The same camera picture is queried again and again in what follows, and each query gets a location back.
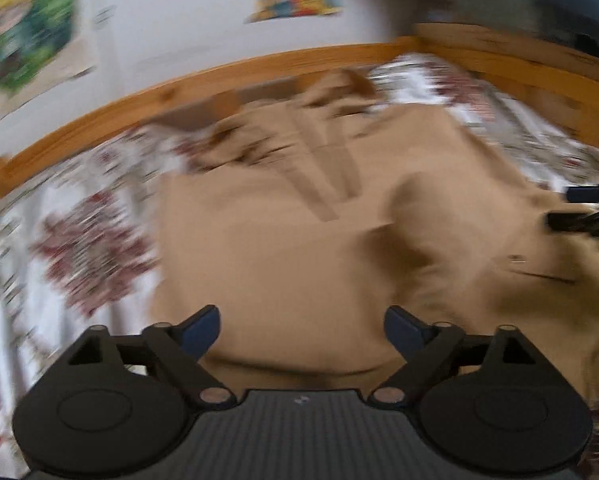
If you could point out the tan hooded Champion jacket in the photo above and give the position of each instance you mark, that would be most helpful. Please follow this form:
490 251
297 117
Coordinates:
309 217

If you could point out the wooden bed frame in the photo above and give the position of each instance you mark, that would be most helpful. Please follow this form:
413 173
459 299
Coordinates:
560 83

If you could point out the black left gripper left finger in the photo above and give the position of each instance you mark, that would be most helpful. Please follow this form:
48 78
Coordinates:
178 350

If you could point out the blonde anime character poster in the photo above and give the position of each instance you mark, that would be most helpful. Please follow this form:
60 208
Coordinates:
43 43

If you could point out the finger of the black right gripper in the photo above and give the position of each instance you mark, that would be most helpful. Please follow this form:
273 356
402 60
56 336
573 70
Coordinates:
588 194
573 222

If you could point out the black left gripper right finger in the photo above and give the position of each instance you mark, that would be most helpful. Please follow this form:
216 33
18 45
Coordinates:
427 350

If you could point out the white floral satin bedspread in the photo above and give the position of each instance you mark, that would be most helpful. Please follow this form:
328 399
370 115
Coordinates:
82 248

